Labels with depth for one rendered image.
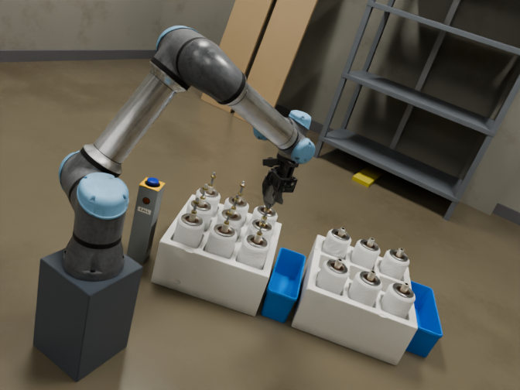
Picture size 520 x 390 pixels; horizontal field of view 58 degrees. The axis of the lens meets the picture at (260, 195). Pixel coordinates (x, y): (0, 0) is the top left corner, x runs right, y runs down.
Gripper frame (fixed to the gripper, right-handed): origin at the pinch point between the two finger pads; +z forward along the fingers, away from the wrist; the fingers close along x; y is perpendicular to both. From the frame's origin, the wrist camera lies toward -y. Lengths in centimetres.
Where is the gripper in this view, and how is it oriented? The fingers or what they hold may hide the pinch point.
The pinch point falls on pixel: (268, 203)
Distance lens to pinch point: 167.4
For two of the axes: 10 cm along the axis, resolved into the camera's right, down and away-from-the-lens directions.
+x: 8.6, 0.2, 5.1
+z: -2.7, 8.6, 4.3
